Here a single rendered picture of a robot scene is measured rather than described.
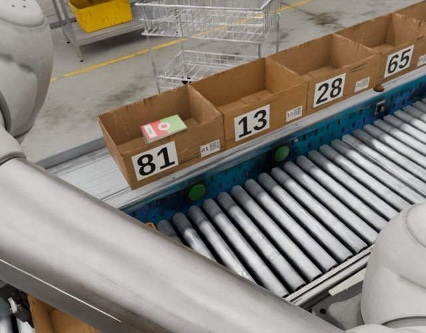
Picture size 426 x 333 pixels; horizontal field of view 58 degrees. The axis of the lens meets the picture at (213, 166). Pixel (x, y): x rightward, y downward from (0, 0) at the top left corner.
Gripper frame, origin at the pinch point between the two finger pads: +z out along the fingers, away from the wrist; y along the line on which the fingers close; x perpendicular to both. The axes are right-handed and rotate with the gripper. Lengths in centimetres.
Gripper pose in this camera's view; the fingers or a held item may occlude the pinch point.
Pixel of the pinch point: (32, 317)
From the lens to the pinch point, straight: 123.5
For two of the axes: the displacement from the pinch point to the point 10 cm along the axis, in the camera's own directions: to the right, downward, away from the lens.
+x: 8.7, -3.8, 3.2
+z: 0.9, 7.5, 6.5
